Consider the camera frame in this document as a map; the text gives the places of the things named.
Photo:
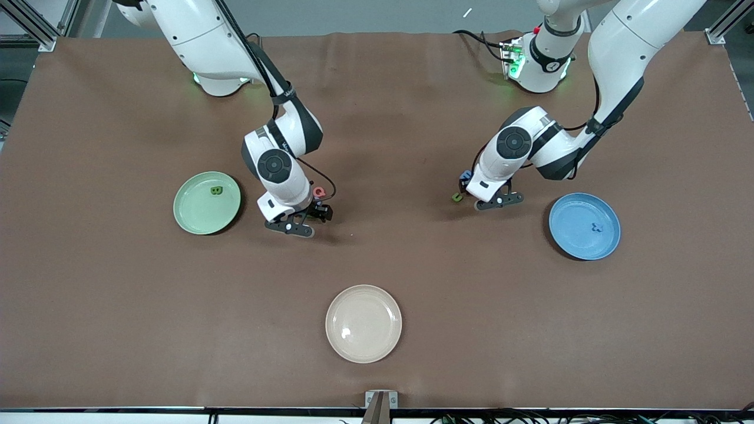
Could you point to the cream plate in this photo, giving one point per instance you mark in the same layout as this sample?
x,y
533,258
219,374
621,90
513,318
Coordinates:
x,y
363,324

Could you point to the grey metal bracket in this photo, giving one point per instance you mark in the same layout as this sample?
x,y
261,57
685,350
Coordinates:
x,y
371,400

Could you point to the aluminium frame profile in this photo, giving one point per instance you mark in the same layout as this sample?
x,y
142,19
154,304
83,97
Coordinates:
x,y
716,35
29,20

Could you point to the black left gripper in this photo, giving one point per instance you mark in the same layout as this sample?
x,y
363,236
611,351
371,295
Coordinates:
x,y
469,187

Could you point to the brown table cover mat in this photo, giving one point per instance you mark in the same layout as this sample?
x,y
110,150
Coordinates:
x,y
412,265

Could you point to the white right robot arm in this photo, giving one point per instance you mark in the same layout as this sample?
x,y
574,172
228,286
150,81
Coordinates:
x,y
200,35

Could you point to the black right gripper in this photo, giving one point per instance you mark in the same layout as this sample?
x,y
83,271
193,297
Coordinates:
x,y
318,208

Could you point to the light green plate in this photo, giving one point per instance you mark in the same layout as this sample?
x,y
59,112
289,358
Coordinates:
x,y
200,212

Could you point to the blue plate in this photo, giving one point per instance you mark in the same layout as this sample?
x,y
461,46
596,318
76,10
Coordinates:
x,y
580,235

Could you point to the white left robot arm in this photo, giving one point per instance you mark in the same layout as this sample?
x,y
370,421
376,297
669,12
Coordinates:
x,y
618,47

